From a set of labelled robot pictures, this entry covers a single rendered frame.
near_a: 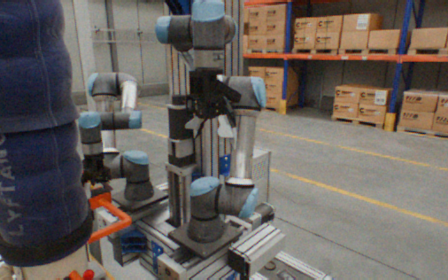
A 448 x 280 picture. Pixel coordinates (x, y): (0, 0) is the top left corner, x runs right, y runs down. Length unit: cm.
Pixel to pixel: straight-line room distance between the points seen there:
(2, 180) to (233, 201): 70
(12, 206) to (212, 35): 60
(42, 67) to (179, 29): 34
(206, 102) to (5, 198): 50
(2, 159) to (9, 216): 15
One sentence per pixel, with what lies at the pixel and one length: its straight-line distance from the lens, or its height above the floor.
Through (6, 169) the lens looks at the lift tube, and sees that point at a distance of 84.
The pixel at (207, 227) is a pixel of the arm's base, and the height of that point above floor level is 110.
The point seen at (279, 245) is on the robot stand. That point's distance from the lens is 147.
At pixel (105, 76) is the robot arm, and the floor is 163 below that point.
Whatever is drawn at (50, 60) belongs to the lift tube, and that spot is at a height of 174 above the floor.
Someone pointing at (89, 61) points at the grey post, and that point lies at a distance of 445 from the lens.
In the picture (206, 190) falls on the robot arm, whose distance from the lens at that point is 117.
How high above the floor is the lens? 177
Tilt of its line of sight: 17 degrees down
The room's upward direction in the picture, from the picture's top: straight up
